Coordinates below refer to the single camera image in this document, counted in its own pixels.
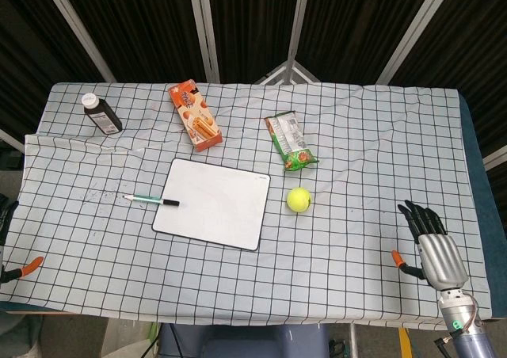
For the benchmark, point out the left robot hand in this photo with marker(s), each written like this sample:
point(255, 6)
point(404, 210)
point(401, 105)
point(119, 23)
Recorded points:
point(31, 265)

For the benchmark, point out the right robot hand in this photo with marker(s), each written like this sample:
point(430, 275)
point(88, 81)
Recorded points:
point(441, 255)

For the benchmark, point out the green marker pen black cap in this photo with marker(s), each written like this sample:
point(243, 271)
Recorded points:
point(152, 200)

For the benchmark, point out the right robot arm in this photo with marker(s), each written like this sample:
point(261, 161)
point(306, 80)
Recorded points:
point(469, 334)

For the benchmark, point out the white dry-erase board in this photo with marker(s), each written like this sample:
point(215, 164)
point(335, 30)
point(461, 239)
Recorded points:
point(214, 203)

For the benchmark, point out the yellow tennis ball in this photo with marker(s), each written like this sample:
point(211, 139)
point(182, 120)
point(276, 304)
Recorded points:
point(299, 200)

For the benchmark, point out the dark bottle white cap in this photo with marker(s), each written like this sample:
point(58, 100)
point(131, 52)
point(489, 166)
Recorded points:
point(102, 115)

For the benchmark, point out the green snack bag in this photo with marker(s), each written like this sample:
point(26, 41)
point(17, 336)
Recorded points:
point(291, 140)

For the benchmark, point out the white checked tablecloth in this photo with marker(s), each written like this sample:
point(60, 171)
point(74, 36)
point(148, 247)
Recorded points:
point(237, 279)

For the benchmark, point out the blue plastic stool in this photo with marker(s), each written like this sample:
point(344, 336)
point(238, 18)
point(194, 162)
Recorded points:
point(241, 342)

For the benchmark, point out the orange biscuit box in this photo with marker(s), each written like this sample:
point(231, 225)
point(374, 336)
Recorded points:
point(196, 116)

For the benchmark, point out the black folding screen white frame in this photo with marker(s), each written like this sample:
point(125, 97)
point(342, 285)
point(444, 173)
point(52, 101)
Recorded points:
point(253, 17)

